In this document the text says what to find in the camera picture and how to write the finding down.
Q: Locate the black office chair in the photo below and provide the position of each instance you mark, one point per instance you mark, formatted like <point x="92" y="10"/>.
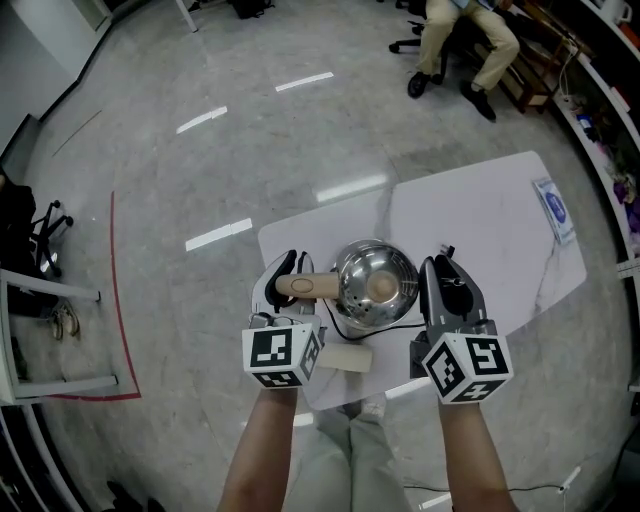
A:
<point x="405" y="45"/>
<point x="47" y="235"/>

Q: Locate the beige flat box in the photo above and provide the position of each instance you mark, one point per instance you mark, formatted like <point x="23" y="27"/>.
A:
<point x="347" y="357"/>

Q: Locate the white shelving unit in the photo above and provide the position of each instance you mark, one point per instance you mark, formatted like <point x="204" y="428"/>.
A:
<point x="625" y="150"/>

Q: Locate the white office desk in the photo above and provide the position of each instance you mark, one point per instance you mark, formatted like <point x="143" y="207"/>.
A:
<point x="187" y="15"/>
<point x="50" y="385"/>

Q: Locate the black backpack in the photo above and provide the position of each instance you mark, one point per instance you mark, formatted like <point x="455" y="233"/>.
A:
<point x="252" y="7"/>

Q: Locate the white marble coffee table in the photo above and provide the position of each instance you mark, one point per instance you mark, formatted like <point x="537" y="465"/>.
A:
<point x="475" y="215"/>

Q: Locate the white plastic jug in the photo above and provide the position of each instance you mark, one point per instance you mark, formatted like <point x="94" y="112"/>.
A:
<point x="615" y="11"/>

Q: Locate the white power strip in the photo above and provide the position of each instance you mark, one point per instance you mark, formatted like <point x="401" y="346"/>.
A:
<point x="570" y="480"/>

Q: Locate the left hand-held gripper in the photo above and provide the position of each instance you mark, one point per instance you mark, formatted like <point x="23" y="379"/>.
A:
<point x="270" y="350"/>

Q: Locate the red floor tape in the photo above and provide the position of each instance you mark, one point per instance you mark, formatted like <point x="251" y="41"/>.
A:
<point x="117" y="280"/>

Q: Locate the blue white sign card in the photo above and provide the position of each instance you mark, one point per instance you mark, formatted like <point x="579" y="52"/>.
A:
<point x="555" y="210"/>

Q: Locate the person's white shoe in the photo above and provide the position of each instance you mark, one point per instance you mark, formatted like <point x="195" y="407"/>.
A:
<point x="374" y="406"/>

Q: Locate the person's left forearm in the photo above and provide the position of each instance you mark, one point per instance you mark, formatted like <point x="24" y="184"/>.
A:
<point x="260" y="450"/>

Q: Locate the person's right forearm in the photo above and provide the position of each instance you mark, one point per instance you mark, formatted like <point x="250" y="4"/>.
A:
<point x="472" y="450"/>

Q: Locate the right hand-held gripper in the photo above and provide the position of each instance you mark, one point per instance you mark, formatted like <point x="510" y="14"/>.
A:
<point x="470" y="360"/>

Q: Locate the person's grey trousers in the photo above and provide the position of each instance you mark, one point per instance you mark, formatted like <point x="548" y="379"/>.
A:
<point x="360" y="465"/>

